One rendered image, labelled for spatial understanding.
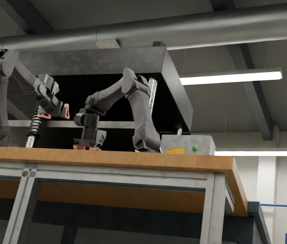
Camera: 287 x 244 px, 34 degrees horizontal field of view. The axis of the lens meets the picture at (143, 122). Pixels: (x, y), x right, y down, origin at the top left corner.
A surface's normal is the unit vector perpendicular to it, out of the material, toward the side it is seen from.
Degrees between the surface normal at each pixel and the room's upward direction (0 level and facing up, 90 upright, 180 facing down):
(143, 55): 90
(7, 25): 180
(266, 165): 90
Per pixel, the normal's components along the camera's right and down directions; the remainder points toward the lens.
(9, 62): 0.95, 0.02
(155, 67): -0.29, -0.45
